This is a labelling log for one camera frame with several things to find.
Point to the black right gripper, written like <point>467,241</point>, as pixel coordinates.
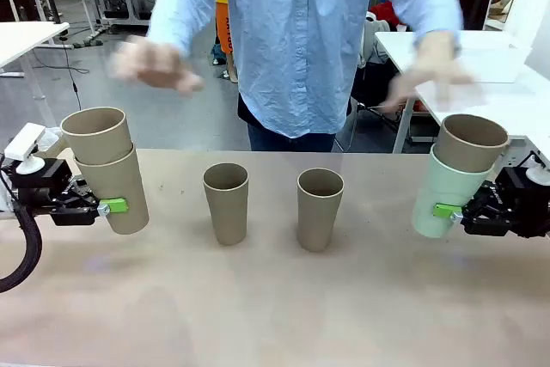
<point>511,208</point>

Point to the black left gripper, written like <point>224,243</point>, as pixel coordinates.
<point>40,182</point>

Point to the beige cup stack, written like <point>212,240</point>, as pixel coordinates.
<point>116,191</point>

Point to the mint green plastic cup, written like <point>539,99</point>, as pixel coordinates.
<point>438,186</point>

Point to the beige plastic cup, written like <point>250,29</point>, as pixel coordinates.
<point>227,212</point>
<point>319,221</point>
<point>96,143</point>
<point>468,156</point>

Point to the person's left forearm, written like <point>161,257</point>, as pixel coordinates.
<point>425,1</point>

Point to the person's right forearm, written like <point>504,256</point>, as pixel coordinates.
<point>180,14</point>

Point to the person's left hand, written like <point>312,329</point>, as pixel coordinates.
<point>429,72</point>

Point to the person's right hand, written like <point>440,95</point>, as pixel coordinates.
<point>154,66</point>

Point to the white side table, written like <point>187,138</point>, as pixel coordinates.
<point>507,96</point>

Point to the white shallow tray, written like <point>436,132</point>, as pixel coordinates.
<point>494,57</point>

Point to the white desk with grey legs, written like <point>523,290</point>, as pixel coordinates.
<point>26,38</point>

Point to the orange printed sign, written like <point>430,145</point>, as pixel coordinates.
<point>224,23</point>

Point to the person in light blue shirt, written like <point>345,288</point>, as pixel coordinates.
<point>296,40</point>

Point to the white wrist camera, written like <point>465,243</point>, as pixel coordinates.
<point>538,173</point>
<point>23,139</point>

